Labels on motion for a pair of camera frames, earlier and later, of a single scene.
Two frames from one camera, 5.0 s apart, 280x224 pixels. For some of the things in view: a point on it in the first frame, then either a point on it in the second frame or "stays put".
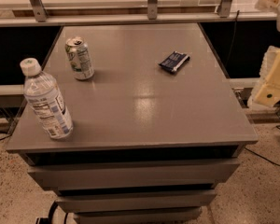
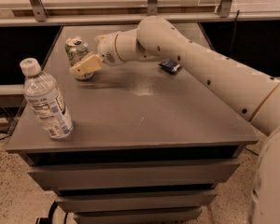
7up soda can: [79, 58] stays put
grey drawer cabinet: [147, 146] stays put
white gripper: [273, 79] → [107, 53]
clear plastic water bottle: [45, 101] stays put
